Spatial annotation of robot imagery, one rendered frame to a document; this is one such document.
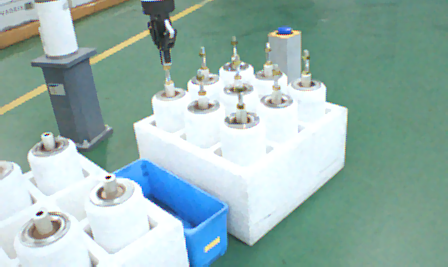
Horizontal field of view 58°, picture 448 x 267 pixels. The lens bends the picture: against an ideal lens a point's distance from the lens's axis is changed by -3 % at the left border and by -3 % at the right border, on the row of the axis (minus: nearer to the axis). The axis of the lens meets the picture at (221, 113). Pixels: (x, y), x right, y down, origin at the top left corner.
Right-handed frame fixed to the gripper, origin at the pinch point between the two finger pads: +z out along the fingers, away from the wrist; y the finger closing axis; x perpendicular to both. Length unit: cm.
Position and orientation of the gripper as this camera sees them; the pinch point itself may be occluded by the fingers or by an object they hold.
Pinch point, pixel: (165, 56)
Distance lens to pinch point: 99.7
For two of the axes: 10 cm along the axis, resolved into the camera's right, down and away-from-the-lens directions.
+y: 5.0, 3.5, -7.9
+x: 8.6, -2.9, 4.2
